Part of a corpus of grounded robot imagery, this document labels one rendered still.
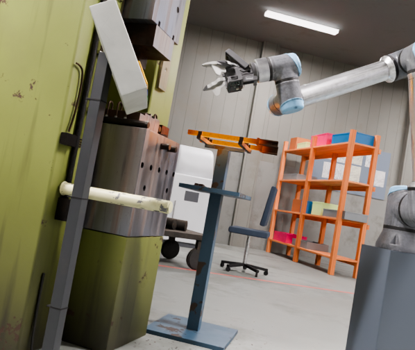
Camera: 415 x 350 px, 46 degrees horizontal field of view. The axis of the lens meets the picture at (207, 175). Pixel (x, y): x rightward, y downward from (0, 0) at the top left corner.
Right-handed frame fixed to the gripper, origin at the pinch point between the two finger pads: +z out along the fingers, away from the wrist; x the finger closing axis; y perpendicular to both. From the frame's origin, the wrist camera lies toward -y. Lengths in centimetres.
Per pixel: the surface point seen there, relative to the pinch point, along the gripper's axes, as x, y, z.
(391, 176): 710, -238, -411
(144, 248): 58, 41, 36
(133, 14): 4.7, -41.8, 20.6
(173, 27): 21, -47, 4
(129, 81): -32.6, 22.7, 25.6
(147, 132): 23.1, 5.2, 24.4
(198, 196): 488, -175, -20
